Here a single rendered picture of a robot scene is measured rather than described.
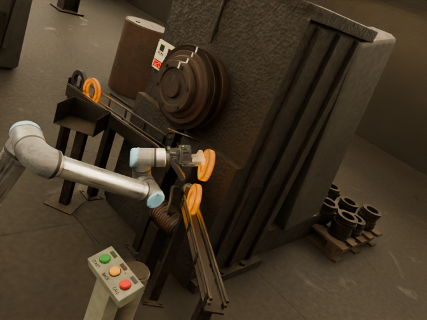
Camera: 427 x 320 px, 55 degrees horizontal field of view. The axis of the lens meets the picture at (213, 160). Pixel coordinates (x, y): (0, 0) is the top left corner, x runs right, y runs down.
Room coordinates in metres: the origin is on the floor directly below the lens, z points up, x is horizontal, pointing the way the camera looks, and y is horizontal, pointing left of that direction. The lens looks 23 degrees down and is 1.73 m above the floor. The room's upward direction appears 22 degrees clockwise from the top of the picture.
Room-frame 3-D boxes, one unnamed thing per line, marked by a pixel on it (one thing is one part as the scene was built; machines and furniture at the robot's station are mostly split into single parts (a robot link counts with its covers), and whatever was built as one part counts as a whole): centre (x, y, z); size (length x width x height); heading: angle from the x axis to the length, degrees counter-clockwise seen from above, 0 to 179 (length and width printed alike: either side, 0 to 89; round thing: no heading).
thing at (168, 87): (2.17, 0.35, 1.11); 0.28 x 0.06 x 0.28; 53
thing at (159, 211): (1.95, 0.11, 0.27); 0.22 x 0.13 x 0.53; 53
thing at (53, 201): (2.36, 0.86, 0.36); 0.26 x 0.20 x 0.72; 88
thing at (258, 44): (2.59, 0.03, 0.88); 1.08 x 0.73 x 1.76; 53
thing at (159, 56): (2.54, 0.49, 1.15); 0.26 x 0.02 x 0.18; 53
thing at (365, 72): (3.19, -0.45, 0.89); 1.04 x 0.95 x 1.78; 143
